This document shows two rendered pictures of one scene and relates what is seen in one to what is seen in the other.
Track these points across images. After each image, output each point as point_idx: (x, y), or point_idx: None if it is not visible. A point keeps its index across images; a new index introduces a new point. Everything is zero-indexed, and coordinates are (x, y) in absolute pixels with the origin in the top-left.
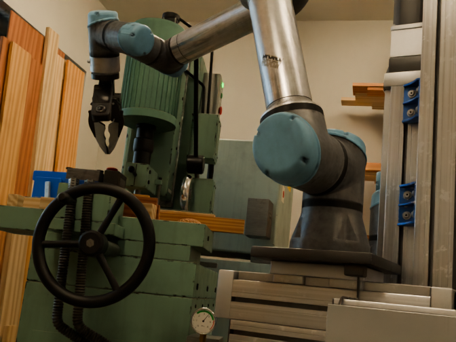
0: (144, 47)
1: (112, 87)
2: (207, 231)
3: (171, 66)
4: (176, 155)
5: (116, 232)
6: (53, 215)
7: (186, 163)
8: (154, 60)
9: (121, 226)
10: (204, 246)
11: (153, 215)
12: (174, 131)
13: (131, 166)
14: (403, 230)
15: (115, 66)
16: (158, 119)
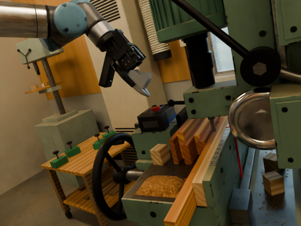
0: (45, 45)
1: (110, 49)
2: (139, 206)
3: (58, 38)
4: (270, 41)
5: (141, 168)
6: (132, 146)
7: (286, 53)
8: (60, 41)
9: (151, 162)
10: (136, 221)
11: (156, 160)
12: (227, 19)
13: (168, 101)
14: None
15: (92, 40)
16: (161, 42)
